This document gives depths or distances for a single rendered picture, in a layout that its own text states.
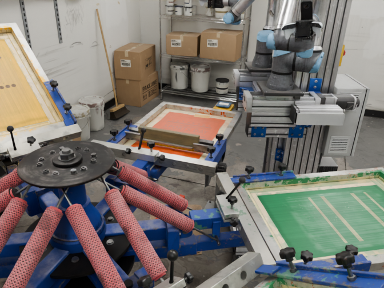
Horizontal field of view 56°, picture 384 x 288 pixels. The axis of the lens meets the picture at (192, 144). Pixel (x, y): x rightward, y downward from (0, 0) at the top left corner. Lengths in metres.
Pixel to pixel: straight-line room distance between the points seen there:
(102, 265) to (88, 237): 0.09
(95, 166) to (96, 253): 0.28
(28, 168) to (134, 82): 4.14
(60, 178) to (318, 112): 1.44
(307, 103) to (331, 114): 0.16
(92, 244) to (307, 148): 1.79
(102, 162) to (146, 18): 4.92
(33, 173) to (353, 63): 4.82
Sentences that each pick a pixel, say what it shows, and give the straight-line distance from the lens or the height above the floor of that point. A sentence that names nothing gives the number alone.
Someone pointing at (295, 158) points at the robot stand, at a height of 0.72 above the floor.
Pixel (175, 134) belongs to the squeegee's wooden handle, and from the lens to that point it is 1.95.
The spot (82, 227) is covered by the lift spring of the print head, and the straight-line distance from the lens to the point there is 1.06.
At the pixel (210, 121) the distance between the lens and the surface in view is 2.39.
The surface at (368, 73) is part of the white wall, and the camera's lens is 5.54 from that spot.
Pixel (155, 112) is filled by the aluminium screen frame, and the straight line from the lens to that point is 2.43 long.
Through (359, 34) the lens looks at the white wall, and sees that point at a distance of 5.42.
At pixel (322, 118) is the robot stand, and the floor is 1.14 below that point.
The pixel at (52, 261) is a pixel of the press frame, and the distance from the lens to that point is 1.29.
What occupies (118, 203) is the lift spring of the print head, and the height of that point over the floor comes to 1.23.
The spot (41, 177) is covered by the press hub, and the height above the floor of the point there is 1.31.
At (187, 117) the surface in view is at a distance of 2.44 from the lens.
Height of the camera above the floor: 1.88
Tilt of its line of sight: 26 degrees down
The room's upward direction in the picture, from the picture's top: 1 degrees clockwise
